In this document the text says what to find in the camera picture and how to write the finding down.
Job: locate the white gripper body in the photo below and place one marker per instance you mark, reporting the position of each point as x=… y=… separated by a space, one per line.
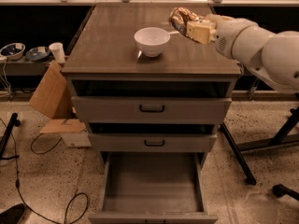
x=224 y=35

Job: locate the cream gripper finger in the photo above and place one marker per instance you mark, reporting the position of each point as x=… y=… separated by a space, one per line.
x=218 y=18
x=201 y=32

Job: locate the orange can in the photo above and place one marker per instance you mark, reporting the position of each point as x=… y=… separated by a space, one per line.
x=180 y=16

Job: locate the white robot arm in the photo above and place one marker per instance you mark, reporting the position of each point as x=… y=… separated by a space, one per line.
x=272 y=58

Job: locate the grey drawer cabinet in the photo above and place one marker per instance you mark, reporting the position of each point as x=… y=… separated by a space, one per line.
x=106 y=50

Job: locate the bottom grey drawer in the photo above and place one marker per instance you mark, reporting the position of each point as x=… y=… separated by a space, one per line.
x=152 y=188

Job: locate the grey drawer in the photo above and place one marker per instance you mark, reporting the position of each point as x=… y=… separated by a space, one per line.
x=125 y=101
x=152 y=188
x=124 y=137

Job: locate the top grey drawer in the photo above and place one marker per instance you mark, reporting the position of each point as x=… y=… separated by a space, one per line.
x=125 y=101

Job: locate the middle grey drawer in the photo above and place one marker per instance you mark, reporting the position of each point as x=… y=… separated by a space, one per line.
x=124 y=137

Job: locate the white bowl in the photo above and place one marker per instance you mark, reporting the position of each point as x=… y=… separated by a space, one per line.
x=151 y=41

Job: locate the black metal stand right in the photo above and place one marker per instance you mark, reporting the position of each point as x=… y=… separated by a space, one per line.
x=282 y=137

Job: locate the white paper cup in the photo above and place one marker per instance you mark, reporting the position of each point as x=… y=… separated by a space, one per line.
x=57 y=50

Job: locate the black caster bottom right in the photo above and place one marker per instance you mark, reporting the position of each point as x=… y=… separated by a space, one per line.
x=280 y=190

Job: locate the blue patterned bowl right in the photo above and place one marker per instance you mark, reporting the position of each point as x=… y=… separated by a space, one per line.
x=38 y=54

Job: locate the blue patterned bowl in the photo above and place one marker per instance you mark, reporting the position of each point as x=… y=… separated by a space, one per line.
x=38 y=54
x=13 y=51

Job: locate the upright cardboard sheet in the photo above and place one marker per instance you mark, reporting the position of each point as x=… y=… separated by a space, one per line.
x=52 y=97

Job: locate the flat cardboard piece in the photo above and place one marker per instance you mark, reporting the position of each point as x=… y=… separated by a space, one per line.
x=63 y=126

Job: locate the grey low shelf left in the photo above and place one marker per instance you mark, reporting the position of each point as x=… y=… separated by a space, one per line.
x=24 y=67

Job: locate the blue patterned bowl left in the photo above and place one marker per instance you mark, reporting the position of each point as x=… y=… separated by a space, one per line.
x=13 y=51

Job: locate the black stand leg left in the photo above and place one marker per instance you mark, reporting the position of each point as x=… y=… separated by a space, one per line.
x=13 y=122

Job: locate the black object bottom left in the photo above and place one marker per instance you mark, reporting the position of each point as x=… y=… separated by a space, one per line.
x=13 y=215

